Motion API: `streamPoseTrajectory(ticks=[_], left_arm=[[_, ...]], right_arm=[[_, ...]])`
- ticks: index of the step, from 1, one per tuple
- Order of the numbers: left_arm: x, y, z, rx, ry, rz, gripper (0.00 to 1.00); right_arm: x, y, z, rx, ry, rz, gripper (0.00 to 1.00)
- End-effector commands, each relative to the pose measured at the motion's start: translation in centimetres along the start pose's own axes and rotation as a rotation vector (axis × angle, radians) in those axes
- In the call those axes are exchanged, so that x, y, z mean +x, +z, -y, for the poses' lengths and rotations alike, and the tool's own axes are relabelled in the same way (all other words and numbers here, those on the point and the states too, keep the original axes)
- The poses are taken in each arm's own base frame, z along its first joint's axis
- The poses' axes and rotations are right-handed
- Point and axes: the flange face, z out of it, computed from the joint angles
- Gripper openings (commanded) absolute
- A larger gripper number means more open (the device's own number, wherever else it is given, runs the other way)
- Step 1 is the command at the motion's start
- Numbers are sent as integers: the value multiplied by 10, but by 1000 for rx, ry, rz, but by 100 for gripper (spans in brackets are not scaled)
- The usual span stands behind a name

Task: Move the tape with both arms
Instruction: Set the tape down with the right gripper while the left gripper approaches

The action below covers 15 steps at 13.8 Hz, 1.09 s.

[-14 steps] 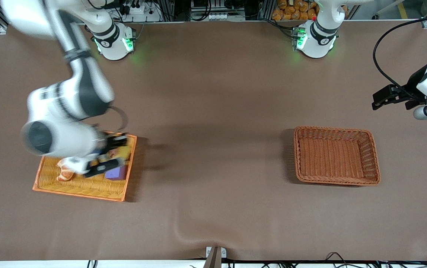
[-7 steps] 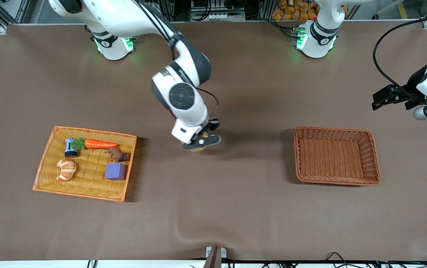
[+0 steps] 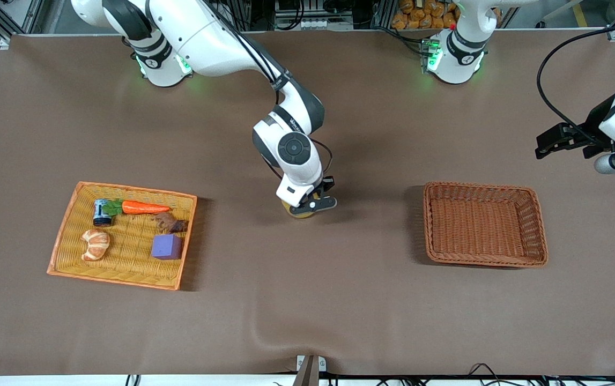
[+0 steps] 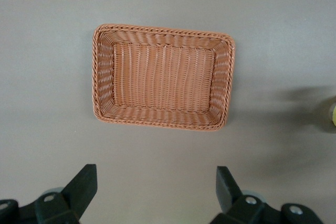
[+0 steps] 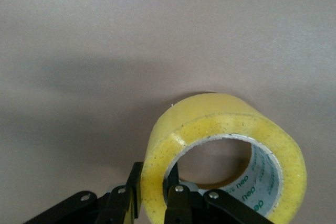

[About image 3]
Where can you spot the yellow clear tape roll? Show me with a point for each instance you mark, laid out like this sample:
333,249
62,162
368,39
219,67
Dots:
286,207

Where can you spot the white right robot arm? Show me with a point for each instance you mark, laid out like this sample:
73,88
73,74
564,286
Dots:
205,37

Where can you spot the brown table cover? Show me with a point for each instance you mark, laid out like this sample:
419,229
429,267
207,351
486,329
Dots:
307,295

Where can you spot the brown wicker basket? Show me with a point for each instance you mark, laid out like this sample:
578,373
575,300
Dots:
479,225

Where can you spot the purple cube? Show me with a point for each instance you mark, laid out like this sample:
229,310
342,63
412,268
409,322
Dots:
166,247

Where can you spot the orange toy carrot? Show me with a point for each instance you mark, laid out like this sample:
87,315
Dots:
143,207

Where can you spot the white power strip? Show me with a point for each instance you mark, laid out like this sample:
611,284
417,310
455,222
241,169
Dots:
312,24

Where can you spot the pile of orange toys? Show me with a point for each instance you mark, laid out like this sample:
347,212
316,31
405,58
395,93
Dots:
420,16

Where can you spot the small blue can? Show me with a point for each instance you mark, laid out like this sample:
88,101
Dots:
101,213

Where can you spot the toy croissant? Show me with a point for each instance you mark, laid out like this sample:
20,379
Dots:
96,244

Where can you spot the yellow wicker tray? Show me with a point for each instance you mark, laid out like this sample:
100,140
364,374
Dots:
71,262

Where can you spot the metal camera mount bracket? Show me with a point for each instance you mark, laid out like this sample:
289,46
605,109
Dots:
310,370

